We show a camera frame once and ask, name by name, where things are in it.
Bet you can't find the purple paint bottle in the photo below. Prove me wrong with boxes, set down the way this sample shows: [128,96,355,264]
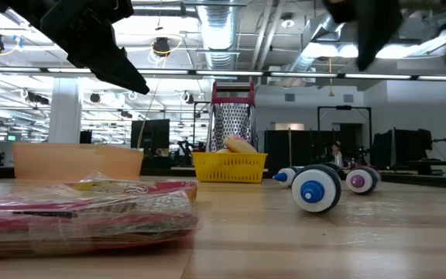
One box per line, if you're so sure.
[345,166,382,195]

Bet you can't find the yellow plastic basket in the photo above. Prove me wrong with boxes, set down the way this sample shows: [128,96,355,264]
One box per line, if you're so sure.
[190,151,269,184]

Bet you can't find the person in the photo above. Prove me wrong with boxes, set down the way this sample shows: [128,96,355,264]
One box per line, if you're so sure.
[330,141,345,168]

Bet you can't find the black covered equipment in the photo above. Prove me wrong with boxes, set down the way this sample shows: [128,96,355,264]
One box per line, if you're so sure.
[372,127,434,171]

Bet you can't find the silver spiral air duct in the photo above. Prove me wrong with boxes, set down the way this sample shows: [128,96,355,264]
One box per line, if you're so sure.
[287,15,358,74]
[197,0,243,71]

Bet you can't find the white building column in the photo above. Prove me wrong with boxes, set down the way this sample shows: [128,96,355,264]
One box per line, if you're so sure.
[48,77,83,144]

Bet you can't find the large black monitor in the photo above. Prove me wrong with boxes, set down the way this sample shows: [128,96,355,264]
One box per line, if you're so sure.
[130,119,171,151]

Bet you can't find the red plastic-wrapped snack packet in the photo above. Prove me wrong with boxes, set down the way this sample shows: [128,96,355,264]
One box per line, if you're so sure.
[0,169,201,259]

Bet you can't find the metal box grater red handle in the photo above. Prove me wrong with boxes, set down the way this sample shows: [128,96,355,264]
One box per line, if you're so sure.
[206,81,259,153]

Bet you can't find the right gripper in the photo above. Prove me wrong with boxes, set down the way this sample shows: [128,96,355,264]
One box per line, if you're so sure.
[321,0,446,73]

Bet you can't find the black partition panel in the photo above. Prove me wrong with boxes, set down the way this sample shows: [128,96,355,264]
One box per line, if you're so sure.
[264,129,327,174]

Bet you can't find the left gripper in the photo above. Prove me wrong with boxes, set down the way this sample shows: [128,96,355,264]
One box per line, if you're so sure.
[0,0,150,96]

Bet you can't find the black frame stand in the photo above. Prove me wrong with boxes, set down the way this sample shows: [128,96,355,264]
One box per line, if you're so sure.
[193,101,211,152]
[317,105,372,171]

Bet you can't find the blue paint bottle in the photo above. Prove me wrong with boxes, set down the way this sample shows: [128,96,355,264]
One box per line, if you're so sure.
[290,164,343,214]
[272,166,300,187]

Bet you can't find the long linear light bar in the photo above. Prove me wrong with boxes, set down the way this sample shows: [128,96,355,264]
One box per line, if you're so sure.
[0,66,446,81]

